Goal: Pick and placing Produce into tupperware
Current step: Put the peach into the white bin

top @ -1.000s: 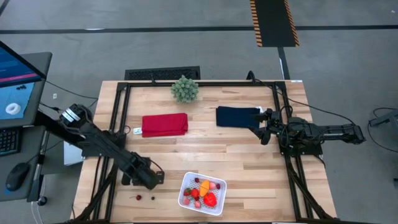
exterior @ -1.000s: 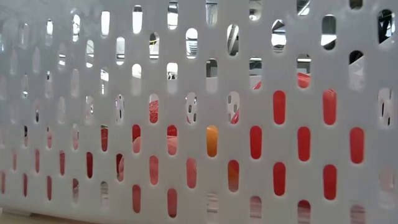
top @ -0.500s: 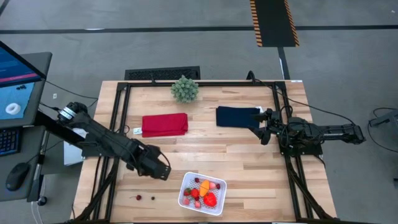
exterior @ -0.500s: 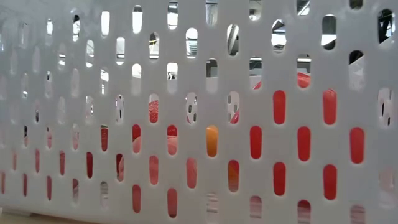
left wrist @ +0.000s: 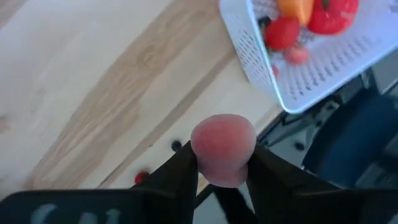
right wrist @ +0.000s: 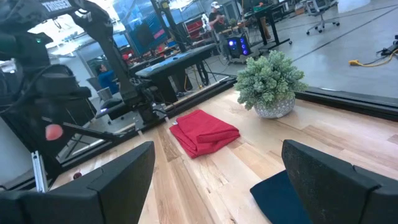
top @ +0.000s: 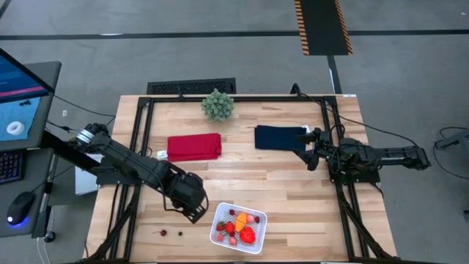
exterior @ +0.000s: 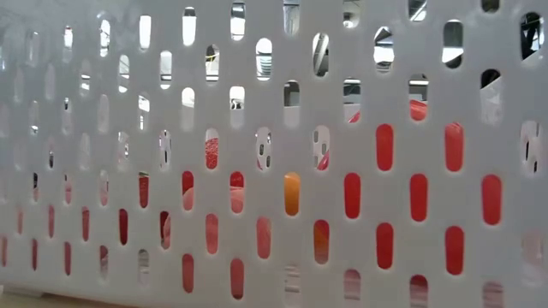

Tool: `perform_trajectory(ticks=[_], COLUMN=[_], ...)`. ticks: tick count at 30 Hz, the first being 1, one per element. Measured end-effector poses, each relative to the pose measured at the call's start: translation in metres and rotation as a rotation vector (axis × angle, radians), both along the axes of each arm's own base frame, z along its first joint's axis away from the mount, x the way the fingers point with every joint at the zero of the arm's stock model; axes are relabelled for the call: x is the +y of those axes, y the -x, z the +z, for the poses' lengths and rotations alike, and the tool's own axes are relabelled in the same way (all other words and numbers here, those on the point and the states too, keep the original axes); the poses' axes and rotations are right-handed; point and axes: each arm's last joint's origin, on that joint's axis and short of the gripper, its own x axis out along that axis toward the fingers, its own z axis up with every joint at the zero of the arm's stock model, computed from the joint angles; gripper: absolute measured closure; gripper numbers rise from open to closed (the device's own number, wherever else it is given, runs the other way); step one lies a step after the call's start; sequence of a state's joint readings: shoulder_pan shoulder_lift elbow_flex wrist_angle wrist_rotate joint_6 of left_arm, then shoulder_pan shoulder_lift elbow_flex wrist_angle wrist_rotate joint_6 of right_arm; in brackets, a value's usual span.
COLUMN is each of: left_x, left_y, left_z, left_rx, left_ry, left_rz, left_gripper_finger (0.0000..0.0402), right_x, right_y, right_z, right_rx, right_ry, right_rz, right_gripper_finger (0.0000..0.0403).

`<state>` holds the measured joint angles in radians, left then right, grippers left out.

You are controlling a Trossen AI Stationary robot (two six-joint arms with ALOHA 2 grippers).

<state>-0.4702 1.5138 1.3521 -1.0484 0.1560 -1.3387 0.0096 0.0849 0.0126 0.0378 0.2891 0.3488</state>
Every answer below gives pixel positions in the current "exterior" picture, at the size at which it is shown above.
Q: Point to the orange toy fruit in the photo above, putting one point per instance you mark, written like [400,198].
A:
[292,194]

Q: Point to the red toy strawberry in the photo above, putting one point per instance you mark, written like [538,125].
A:
[188,274]
[212,154]

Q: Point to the pink toy fruit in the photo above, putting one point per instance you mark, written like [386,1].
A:
[188,203]
[236,204]
[264,237]
[212,234]

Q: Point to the white perforated plastic basket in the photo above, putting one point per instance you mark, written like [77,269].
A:
[323,194]

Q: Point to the red and pink items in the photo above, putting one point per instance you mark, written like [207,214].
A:
[384,147]

